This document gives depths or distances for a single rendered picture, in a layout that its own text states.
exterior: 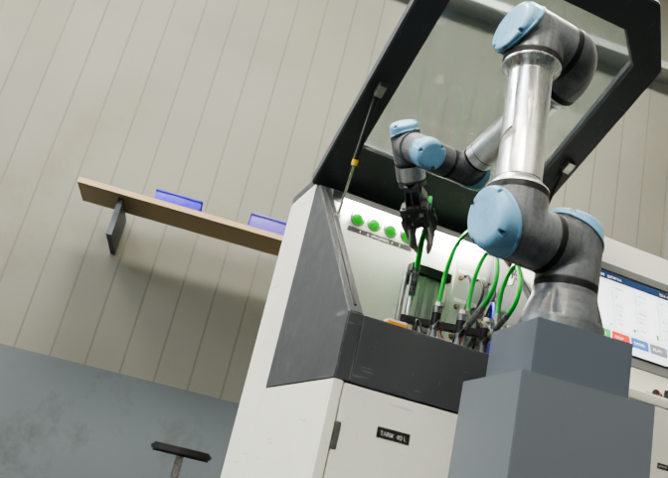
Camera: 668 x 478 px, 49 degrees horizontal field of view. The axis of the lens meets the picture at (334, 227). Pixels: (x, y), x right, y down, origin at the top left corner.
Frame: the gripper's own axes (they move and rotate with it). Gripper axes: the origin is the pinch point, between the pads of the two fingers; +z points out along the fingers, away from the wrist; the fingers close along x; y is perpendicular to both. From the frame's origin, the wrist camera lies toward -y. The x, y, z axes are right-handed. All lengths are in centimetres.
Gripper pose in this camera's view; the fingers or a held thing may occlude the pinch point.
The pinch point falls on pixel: (422, 248)
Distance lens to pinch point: 198.8
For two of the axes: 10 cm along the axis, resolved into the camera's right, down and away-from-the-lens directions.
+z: 1.7, 9.3, 3.3
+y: -1.9, 3.6, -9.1
